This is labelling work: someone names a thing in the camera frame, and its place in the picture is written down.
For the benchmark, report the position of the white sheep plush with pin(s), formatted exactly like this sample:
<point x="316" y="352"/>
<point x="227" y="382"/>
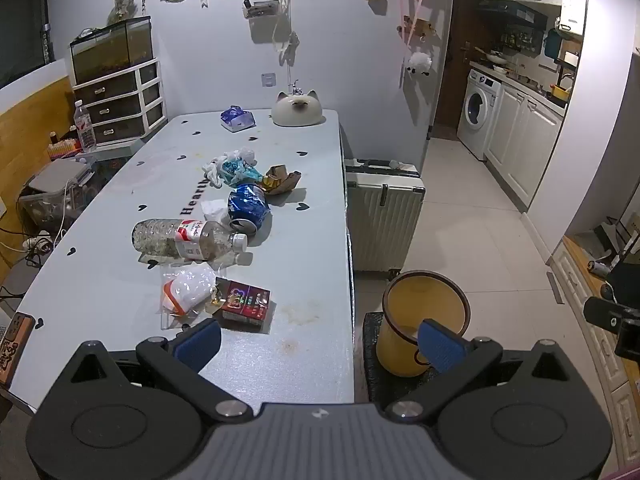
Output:
<point x="419" y="62"/>

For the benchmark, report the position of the brown wrapper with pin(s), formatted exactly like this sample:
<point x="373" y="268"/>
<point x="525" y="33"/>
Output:
<point x="280" y="182"/>

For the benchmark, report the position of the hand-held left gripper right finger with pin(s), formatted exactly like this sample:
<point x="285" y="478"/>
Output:
<point x="440" y="344"/>

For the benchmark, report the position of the white wall cabinet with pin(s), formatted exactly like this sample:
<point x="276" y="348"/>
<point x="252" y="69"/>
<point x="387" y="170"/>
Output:
<point x="572" y="2"/>

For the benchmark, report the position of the brown door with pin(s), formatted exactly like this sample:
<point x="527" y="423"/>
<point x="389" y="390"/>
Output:
<point x="452" y="60"/>

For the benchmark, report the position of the teal hanging towel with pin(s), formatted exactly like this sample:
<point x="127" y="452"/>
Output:
<point x="552" y="44"/>

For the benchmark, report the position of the box of coloured pens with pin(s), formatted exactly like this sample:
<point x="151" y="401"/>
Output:
<point x="62" y="149"/>

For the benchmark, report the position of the glass fish tank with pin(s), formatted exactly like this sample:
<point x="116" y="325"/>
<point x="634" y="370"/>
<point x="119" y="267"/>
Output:
<point x="107" y="50"/>

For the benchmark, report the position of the thin white plastic bag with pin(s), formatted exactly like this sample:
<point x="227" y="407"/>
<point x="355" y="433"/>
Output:
<point x="245" y="154"/>

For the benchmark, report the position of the white drawer cabinet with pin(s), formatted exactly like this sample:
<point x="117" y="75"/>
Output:
<point x="115" y="110"/>

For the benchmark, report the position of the blue snack package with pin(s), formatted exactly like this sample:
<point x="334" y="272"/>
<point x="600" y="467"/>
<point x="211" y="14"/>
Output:
<point x="235" y="167"/>

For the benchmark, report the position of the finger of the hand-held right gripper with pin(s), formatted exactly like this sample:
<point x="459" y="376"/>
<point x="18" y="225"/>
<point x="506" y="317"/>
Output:
<point x="600" y="312"/>

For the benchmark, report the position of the wok pan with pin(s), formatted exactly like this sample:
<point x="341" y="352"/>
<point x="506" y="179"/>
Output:
<point x="492" y="56"/>

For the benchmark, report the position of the black range hood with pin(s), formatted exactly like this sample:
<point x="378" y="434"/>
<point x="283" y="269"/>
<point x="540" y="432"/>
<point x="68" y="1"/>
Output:
<point x="515" y="12"/>

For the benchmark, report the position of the white power strip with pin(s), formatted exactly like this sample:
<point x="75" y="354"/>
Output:
<point x="36" y="243"/>

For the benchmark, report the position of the white washing machine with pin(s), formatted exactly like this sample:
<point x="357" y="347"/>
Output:
<point x="477" y="110"/>

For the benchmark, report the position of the purple tissue pack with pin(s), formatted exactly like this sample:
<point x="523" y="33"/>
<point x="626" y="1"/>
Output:
<point x="237" y="120"/>

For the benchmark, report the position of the white wall switch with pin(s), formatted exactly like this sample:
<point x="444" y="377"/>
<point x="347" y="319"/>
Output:
<point x="268" y="80"/>

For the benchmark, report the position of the clear storage box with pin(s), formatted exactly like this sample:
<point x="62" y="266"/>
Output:
<point x="47" y="207"/>

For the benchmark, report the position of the white kitchen base cabinets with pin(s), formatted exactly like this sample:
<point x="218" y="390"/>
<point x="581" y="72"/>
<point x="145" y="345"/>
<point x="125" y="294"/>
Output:
<point x="525" y="135"/>

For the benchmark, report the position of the standing water bottle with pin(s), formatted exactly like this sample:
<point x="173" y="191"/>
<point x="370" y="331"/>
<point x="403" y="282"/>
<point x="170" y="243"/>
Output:
<point x="86" y="130"/>

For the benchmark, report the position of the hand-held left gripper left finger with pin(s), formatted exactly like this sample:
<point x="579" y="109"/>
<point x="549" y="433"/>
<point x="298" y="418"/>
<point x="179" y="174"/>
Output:
<point x="197" y="344"/>

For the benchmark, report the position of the cat-shaped white cushion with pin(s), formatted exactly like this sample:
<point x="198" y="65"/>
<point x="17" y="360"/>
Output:
<point x="295" y="115"/>

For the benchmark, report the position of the small wall organiser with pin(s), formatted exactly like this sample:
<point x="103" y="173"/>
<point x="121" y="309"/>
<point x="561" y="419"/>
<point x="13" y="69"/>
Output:
<point x="260" y="9"/>

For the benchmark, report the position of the white paper tissue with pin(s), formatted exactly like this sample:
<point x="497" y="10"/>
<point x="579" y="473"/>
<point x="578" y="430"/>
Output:
<point x="212" y="210"/>

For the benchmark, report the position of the maroon cigarette box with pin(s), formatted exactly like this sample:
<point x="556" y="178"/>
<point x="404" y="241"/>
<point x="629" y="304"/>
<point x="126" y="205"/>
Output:
<point x="245" y="305"/>

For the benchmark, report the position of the dark window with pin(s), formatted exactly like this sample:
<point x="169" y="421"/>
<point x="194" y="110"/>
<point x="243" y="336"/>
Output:
<point x="22" y="20"/>

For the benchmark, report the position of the small metal ornament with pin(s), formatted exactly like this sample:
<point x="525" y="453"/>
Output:
<point x="297" y="88"/>

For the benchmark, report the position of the yellow basin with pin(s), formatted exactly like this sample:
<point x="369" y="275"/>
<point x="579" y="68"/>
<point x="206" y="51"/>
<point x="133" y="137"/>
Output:
<point x="560" y="93"/>

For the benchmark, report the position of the low white cabinet wooden top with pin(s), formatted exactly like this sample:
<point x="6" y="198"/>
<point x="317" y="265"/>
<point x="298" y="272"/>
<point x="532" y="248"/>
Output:
<point x="595" y="340"/>

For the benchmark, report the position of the yellow waste bin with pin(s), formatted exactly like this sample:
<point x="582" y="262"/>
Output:
<point x="400" y="305"/>

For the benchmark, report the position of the clear plastic bottle red label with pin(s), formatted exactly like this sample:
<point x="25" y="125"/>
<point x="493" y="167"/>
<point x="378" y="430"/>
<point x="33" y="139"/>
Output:
<point x="165" y="237"/>

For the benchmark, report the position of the wooden carved sign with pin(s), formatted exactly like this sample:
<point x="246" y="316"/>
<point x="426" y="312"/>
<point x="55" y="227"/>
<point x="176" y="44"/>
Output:
<point x="15" y="350"/>

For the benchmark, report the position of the white ribbed suitcase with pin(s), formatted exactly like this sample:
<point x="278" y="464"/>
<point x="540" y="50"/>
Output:
<point x="385" y="230"/>

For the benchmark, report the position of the crushed blue can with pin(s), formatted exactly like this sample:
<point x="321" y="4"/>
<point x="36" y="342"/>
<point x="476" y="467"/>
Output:
<point x="247" y="205"/>

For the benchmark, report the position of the white flat box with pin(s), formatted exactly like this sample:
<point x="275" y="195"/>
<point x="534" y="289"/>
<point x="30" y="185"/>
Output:
<point x="60" y="175"/>

